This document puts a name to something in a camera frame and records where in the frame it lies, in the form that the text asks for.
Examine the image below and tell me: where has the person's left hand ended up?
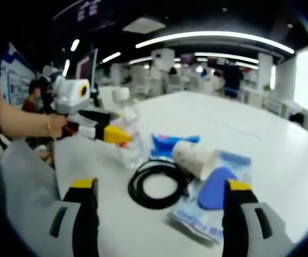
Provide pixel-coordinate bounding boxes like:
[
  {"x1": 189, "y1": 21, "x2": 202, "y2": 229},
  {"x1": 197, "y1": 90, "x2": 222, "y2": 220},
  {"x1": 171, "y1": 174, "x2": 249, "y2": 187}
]
[{"x1": 48, "y1": 114, "x2": 69, "y2": 140}]

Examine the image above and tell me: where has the long curved ceiling light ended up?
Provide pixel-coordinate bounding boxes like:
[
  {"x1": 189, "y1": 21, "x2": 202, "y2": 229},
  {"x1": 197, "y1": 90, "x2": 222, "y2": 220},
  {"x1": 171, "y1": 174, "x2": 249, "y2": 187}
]
[{"x1": 134, "y1": 31, "x2": 296, "y2": 55}]

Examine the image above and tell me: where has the clear plastic water bottle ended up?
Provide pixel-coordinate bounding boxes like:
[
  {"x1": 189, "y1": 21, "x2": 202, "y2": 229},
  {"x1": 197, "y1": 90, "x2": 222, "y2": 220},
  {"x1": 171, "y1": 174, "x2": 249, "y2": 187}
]
[{"x1": 110, "y1": 87, "x2": 144, "y2": 170}]

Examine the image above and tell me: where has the black cable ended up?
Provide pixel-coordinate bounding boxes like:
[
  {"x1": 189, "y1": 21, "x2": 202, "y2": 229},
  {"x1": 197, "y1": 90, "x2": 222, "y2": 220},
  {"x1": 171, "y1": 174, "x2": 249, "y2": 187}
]
[{"x1": 127, "y1": 157, "x2": 193, "y2": 210}]

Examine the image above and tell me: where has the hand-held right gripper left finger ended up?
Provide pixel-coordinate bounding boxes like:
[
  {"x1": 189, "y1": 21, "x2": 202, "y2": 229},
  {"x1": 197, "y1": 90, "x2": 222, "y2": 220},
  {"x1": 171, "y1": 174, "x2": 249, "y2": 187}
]
[{"x1": 27, "y1": 177, "x2": 101, "y2": 257}]

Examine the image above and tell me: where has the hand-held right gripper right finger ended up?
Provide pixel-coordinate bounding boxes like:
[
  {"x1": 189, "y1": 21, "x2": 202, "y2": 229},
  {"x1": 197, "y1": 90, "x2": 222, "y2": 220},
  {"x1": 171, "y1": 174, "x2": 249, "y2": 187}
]
[{"x1": 222, "y1": 179, "x2": 295, "y2": 257}]

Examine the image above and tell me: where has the white paper cup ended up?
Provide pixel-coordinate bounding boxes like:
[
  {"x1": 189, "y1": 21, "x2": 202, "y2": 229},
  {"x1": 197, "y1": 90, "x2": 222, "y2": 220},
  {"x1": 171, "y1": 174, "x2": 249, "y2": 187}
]
[{"x1": 171, "y1": 141, "x2": 219, "y2": 180}]

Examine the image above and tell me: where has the computer monitor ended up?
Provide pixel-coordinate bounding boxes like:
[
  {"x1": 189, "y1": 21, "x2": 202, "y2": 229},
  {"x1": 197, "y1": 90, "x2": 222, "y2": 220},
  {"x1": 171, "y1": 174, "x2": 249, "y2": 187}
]
[{"x1": 75, "y1": 48, "x2": 99, "y2": 89}]

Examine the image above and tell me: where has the blue tissue packet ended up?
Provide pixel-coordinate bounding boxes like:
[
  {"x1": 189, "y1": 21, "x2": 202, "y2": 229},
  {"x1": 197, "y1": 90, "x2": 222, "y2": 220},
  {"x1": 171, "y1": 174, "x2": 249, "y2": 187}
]
[{"x1": 150, "y1": 133, "x2": 202, "y2": 162}]

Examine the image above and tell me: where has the white table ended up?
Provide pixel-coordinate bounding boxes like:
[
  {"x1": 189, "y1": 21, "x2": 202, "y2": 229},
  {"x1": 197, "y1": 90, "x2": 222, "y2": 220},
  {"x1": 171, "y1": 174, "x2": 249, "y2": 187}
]
[{"x1": 53, "y1": 90, "x2": 308, "y2": 251}]

